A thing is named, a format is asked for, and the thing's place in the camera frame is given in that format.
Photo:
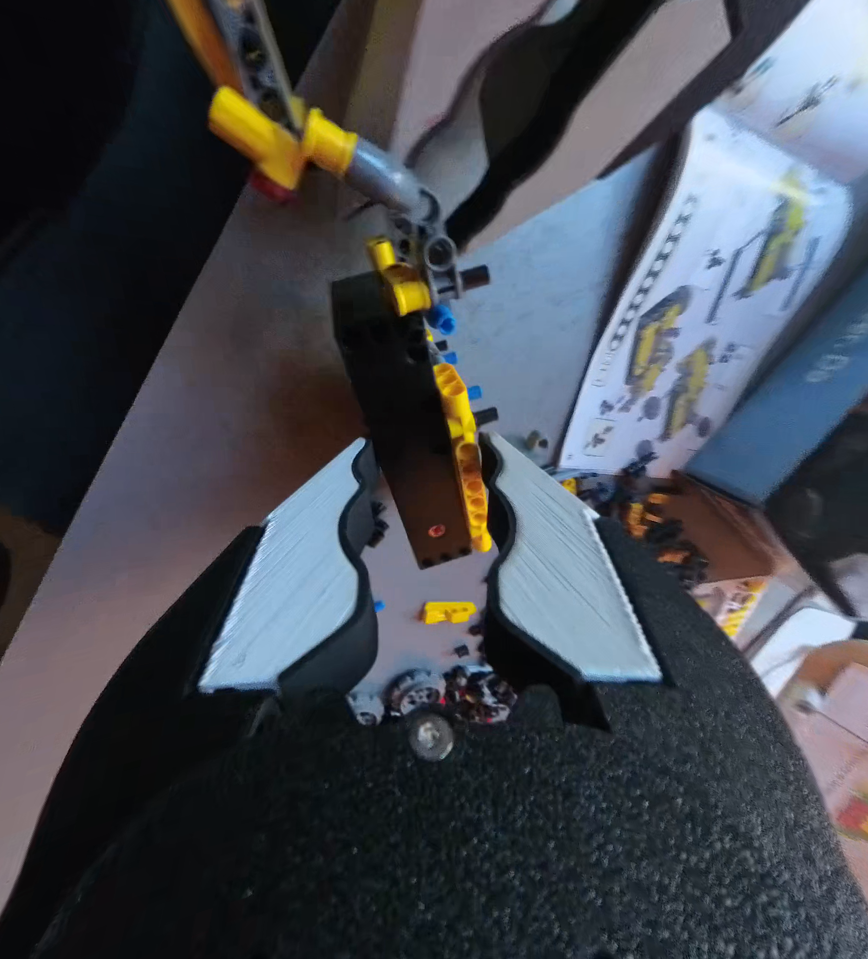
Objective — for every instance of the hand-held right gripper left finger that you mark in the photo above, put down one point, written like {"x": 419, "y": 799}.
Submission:
{"x": 292, "y": 599}

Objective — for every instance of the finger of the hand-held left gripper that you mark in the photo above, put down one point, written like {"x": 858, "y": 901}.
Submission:
{"x": 449, "y": 67}
{"x": 629, "y": 90}

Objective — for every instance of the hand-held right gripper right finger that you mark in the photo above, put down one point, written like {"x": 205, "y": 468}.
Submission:
{"x": 576, "y": 599}

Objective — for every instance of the yellow black toy vehicle model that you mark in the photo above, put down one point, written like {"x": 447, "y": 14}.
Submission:
{"x": 404, "y": 419}

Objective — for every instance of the grey desk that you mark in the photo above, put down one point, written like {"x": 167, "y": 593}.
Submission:
{"x": 217, "y": 449}

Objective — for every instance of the pile of black red pins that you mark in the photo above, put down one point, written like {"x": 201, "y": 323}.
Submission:
{"x": 479, "y": 693}

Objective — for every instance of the yellow printed leaflet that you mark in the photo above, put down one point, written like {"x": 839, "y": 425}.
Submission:
{"x": 734, "y": 603}

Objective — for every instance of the white instruction booklet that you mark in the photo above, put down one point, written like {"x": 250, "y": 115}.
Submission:
{"x": 704, "y": 285}

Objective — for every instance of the blue cardboard toy box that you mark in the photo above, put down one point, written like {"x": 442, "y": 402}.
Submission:
{"x": 816, "y": 374}

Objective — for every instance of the person's dark clothed body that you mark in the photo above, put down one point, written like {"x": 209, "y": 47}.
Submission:
{"x": 67, "y": 337}

